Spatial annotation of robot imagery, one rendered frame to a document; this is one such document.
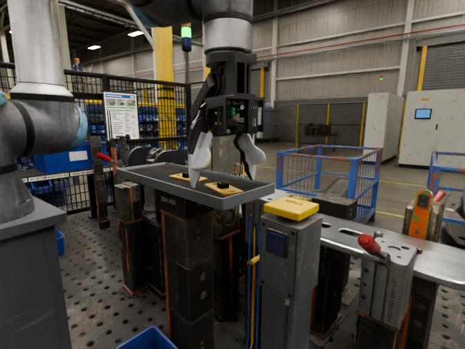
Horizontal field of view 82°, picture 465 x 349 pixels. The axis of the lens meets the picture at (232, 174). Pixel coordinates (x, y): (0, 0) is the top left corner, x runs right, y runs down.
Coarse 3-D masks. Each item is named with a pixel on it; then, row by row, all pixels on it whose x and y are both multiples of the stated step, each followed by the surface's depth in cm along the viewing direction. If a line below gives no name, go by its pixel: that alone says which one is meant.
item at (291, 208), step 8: (280, 200) 41; (288, 200) 41; (296, 200) 41; (264, 208) 39; (272, 208) 38; (280, 208) 37; (288, 208) 37; (296, 208) 37; (304, 208) 37; (312, 208) 38; (288, 216) 36; (296, 216) 36; (304, 216) 36
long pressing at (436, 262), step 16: (240, 208) 86; (336, 224) 73; (352, 224) 73; (320, 240) 64; (336, 240) 63; (352, 240) 63; (400, 240) 63; (416, 240) 63; (416, 256) 56; (432, 256) 56; (448, 256) 56; (464, 256) 56; (416, 272) 51; (432, 272) 50; (448, 272) 50; (464, 272) 50; (464, 288) 47
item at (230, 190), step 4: (208, 184) 50; (212, 184) 50; (216, 184) 51; (220, 184) 46; (224, 184) 47; (228, 184) 47; (212, 188) 47; (216, 188) 47; (220, 188) 47; (224, 188) 47; (228, 188) 47; (232, 188) 47; (236, 188) 47; (220, 192) 45; (224, 192) 45; (228, 192) 45; (232, 192) 45; (236, 192) 45; (240, 192) 45
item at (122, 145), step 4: (116, 136) 115; (120, 136) 114; (124, 136) 115; (128, 136) 116; (116, 140) 114; (120, 140) 114; (124, 140) 115; (128, 140) 117; (120, 144) 115; (124, 144) 115; (120, 148) 116; (124, 148) 115; (120, 152) 117; (124, 152) 116; (124, 156) 116; (124, 160) 117; (124, 164) 118
